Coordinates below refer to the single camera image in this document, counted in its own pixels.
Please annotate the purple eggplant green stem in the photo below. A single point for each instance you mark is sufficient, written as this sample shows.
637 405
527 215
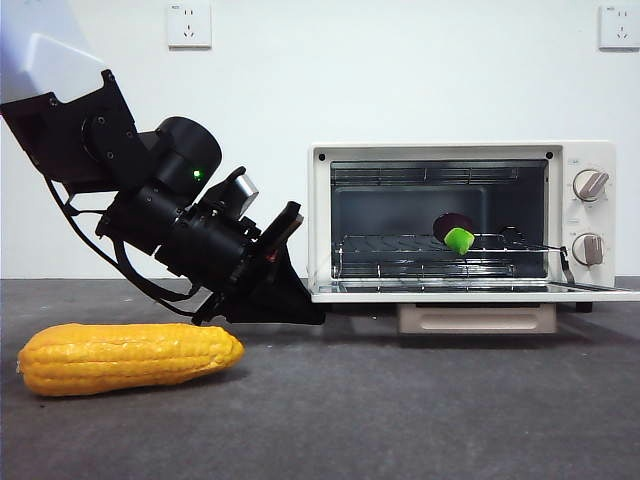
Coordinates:
457 240

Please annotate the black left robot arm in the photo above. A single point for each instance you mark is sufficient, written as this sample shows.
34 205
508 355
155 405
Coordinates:
185 145

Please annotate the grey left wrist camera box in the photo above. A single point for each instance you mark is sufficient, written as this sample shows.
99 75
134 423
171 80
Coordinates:
246 187

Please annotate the white oven knob taupe pointer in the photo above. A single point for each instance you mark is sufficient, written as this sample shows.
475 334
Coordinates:
588 249
589 185

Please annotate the white wall socket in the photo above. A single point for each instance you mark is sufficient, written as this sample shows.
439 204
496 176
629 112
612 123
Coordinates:
189 26
620 27

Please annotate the glass oven door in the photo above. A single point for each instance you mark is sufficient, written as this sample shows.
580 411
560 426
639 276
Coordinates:
400 297

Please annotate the white Toshiba toaster oven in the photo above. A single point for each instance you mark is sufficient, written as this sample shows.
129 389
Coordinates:
590 285

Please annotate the yellow corn cob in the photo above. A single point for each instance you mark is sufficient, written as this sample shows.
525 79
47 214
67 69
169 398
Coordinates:
125 360

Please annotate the black oven foot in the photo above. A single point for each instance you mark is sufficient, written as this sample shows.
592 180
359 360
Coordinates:
585 308

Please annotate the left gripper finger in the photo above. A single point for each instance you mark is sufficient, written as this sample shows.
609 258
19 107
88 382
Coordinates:
285 290
265 312

